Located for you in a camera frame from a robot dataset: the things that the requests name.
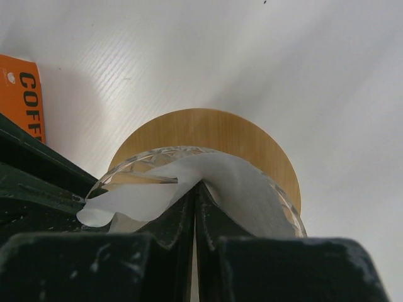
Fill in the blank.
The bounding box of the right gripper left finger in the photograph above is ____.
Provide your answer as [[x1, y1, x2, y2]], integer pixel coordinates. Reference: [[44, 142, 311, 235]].
[[1, 192, 194, 301]]

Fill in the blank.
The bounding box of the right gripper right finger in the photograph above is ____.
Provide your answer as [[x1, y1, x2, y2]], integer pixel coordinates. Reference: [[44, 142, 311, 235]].
[[195, 183, 388, 301]]

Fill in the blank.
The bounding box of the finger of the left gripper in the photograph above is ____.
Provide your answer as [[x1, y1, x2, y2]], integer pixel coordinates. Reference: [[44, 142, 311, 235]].
[[1, 116, 99, 235]]

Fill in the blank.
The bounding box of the clear ribbed glass dripper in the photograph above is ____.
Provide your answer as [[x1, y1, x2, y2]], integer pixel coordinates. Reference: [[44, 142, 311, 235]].
[[84, 145, 309, 238]]

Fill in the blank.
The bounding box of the cream filter holder box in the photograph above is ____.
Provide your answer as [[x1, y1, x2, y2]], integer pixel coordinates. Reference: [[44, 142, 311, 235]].
[[0, 55, 46, 143]]

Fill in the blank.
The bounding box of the wooden dripper holder ring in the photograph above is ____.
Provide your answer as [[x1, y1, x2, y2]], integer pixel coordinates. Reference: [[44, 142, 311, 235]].
[[108, 108, 302, 218]]

